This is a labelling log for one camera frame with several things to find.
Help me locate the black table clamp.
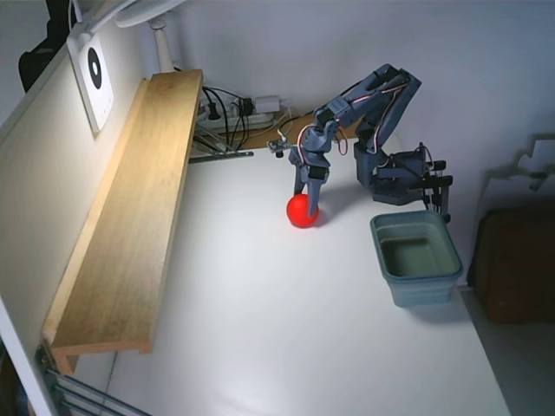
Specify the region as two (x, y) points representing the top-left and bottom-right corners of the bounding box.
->
(411, 159), (454, 225)

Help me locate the grey plastic container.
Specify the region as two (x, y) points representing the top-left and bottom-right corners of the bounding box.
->
(369, 211), (464, 309)

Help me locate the white partition panel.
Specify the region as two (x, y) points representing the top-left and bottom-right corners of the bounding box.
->
(0, 36), (151, 416)

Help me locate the white desk lamp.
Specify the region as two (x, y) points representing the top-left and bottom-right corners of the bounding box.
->
(77, 0), (188, 74)

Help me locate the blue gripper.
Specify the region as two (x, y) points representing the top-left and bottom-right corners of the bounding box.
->
(288, 124), (336, 218)

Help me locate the white power strip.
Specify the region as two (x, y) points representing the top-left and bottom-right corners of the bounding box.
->
(197, 110), (278, 129)

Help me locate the white device with black circle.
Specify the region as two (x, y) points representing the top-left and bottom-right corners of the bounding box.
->
(67, 33), (116, 139)

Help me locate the red ball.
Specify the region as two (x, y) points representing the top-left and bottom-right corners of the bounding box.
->
(285, 193), (322, 229)

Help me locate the silver metal bracket rail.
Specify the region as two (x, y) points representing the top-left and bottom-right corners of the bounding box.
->
(188, 129), (256, 165)

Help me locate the grey metal shelf frame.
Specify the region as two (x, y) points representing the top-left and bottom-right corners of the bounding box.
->
(35, 340), (147, 416)

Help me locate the long wooden shelf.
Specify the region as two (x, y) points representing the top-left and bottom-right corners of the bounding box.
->
(42, 68), (205, 376)

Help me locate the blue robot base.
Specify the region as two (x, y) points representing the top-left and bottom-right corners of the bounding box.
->
(353, 140), (437, 205)

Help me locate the small wrist camera board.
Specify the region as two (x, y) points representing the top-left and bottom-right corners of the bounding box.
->
(266, 137), (292, 159)

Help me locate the dark brown cabinet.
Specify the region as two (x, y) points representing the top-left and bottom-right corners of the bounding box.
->
(470, 206), (555, 324)

